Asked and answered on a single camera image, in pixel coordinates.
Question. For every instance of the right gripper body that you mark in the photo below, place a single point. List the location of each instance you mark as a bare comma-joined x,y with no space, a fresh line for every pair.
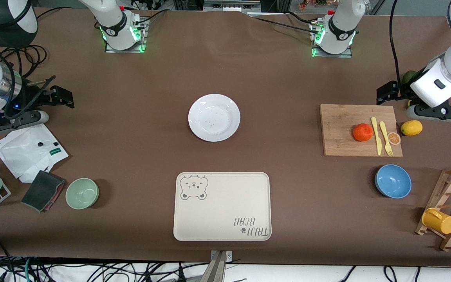
40,97

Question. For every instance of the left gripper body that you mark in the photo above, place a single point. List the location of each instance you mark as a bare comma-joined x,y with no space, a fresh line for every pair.
401,90

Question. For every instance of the orange fruit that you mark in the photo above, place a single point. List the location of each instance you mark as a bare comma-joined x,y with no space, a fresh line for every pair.
363,132

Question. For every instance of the white round plate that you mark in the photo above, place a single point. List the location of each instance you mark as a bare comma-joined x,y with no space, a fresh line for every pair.
213,117

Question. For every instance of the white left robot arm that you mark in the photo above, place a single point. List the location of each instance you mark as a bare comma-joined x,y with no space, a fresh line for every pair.
339,27

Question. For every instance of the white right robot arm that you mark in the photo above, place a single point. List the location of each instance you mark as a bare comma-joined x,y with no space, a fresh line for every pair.
112,19

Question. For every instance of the dark green avocado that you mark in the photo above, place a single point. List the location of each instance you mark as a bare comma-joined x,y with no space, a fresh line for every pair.
407,77

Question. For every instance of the yellow plastic fork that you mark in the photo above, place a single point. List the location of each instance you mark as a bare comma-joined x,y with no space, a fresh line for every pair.
385,135

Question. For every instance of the orange slice piece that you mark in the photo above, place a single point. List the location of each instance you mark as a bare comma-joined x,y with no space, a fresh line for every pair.
394,138

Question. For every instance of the yellow plastic knife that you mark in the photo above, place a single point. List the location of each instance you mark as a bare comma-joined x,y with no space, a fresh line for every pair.
377,137

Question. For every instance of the white plastic bag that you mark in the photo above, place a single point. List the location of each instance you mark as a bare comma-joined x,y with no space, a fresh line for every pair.
26,156

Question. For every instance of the wooden cutting board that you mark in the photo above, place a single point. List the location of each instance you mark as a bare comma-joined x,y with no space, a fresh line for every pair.
339,129

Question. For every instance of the brown table cover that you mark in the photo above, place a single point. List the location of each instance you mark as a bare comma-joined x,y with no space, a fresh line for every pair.
131,117

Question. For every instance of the blue bowl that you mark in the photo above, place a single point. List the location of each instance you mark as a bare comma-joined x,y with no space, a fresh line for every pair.
393,181

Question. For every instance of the dark grey sponge cloth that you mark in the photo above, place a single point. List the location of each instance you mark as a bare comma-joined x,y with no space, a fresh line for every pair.
42,190

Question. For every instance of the pale green bowl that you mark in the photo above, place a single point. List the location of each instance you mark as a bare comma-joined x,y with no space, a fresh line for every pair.
82,193

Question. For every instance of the yellow cup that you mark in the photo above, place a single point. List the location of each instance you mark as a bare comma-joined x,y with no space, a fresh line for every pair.
439,221

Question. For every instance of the cream bear print tray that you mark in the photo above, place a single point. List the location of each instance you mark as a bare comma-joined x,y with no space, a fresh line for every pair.
221,211

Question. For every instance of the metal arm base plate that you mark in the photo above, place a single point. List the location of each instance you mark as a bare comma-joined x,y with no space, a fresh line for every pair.
315,53
144,39

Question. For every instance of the grey metal frame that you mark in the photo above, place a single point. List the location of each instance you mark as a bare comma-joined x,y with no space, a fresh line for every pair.
229,6

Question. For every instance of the grey metal clamp bracket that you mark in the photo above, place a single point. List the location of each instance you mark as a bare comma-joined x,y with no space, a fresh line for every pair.
219,266

